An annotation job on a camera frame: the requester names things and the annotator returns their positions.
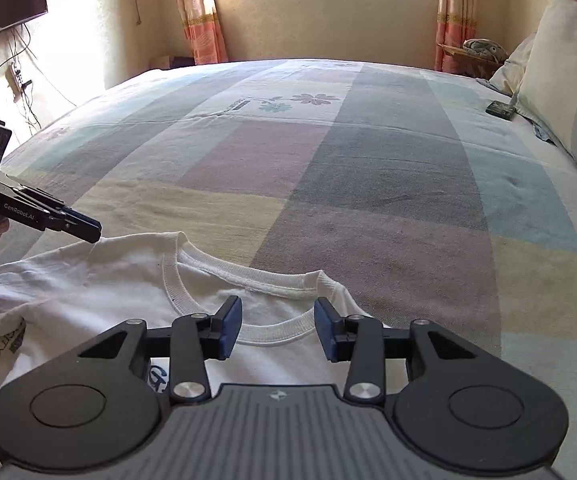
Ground black television cables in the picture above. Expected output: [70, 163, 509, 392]
[0, 25, 76, 127]

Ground large flower print pillow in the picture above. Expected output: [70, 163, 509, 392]
[515, 0, 577, 201]

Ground small pale pillow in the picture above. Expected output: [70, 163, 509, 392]
[488, 35, 536, 97]

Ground pink striped curtain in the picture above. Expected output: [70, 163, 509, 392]
[435, 0, 480, 73]
[168, 0, 229, 66]

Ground dark phone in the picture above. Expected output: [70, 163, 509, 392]
[485, 101, 515, 120]

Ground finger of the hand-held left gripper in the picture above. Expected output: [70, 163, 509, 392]
[61, 217, 100, 245]
[66, 207, 103, 235]

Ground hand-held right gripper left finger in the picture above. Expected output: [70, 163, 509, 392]
[77, 296, 243, 405]

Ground white printed t-shirt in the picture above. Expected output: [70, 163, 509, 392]
[0, 231, 394, 466]

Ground bed with patchwork sheet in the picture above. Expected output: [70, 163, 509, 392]
[0, 59, 577, 411]

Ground white power strip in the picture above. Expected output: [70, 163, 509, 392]
[6, 62, 25, 93]

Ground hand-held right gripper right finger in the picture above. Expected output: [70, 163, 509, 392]
[314, 297, 478, 403]

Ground wooden bedside table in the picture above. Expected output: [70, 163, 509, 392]
[435, 42, 504, 81]

